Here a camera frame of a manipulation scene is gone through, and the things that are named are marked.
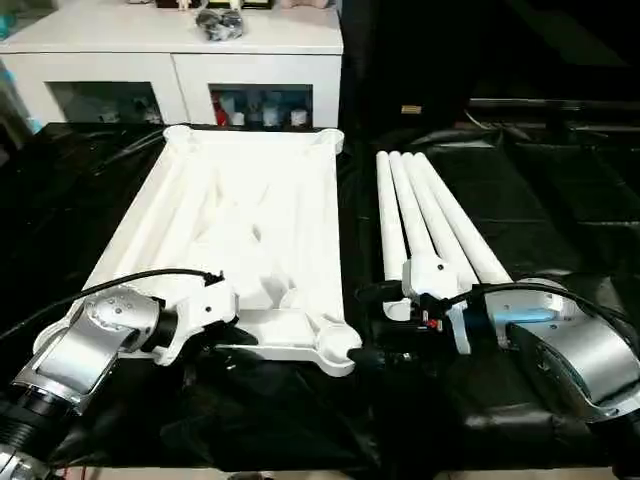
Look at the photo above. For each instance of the white plastic table leg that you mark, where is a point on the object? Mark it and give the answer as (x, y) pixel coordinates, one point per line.
(436, 210)
(387, 215)
(457, 210)
(414, 210)

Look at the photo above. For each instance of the white plastic table top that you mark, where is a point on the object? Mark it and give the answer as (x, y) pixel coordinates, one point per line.
(240, 210)

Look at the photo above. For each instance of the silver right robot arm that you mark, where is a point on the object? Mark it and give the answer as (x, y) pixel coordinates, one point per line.
(575, 350)

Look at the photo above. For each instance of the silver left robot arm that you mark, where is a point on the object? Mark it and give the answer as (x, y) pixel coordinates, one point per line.
(85, 345)

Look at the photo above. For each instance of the small tan label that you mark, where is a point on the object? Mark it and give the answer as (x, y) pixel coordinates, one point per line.
(411, 109)

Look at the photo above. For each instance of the black plastic mat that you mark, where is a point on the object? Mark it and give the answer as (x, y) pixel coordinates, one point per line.
(550, 200)

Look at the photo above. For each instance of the black fabric backdrop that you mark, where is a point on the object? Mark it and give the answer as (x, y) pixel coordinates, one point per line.
(450, 50)

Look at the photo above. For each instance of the dark horizontal bar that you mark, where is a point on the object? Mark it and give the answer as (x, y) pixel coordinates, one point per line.
(550, 102)

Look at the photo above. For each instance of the white glass-door cabinet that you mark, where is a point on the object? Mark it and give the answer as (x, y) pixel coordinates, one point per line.
(175, 65)

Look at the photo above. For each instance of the black bundle in clear bag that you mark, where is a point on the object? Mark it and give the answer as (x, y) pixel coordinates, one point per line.
(220, 22)

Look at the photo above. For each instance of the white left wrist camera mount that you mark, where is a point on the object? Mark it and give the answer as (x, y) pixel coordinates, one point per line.
(200, 310)

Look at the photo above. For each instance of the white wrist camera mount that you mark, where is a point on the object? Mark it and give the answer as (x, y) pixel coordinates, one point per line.
(200, 310)
(430, 275)

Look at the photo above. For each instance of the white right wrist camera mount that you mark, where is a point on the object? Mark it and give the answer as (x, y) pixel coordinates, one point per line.
(430, 275)

